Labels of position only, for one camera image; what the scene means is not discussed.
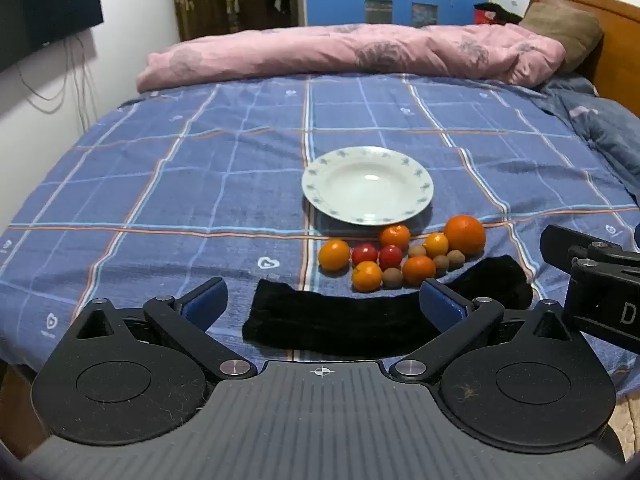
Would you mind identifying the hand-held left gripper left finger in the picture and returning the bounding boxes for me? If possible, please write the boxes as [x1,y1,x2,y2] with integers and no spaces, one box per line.
[72,276,258,383]

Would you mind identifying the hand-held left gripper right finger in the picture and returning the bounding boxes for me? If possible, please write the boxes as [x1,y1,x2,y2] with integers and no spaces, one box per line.
[389,279,576,383]

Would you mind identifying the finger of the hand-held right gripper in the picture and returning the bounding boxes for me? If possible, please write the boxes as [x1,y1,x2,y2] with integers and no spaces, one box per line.
[540,224,623,281]

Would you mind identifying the orange tangerine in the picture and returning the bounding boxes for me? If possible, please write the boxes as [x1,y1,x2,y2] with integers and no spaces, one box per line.
[379,224,412,252]
[402,256,437,287]
[318,239,352,273]
[352,261,384,293]

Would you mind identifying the small yellow-orange tangerine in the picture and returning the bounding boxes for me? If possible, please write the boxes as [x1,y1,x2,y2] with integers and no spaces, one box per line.
[424,232,450,258]

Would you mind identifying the red tomato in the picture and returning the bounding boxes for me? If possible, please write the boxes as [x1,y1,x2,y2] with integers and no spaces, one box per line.
[378,245,404,270]
[351,243,379,267]

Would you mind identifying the large orange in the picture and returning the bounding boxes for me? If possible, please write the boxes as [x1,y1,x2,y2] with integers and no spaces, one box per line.
[443,214,487,256]

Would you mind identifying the white floral plate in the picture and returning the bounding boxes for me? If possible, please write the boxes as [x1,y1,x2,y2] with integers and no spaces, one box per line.
[301,146,434,226]

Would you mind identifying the black cloth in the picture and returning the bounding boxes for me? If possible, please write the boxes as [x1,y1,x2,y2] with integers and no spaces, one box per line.
[242,255,533,361]

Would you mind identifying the blue plaid bed sheet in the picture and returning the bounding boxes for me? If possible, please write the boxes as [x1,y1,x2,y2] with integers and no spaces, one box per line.
[0,74,640,401]

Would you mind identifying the grey-blue blanket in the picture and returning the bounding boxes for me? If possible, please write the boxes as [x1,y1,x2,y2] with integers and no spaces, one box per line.
[532,76,640,206]

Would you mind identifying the wooden headboard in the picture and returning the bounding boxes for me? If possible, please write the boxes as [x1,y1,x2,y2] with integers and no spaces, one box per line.
[525,0,640,116]

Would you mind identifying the brown pillow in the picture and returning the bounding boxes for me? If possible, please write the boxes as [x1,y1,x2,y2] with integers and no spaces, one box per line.
[518,2,604,75]

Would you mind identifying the black and red bag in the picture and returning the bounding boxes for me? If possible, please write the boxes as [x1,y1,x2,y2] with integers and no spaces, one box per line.
[474,2,523,26]

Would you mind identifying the pink floral quilt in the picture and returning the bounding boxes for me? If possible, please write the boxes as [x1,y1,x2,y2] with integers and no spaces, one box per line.
[136,23,567,93]

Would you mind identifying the brown wooden door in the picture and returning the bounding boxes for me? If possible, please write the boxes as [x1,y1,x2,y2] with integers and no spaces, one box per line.
[170,0,228,43]

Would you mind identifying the television cables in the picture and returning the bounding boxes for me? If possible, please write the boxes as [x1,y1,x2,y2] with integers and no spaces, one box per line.
[15,35,97,128]

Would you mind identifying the black wall television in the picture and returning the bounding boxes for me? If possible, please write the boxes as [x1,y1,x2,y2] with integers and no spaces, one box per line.
[0,0,104,72]

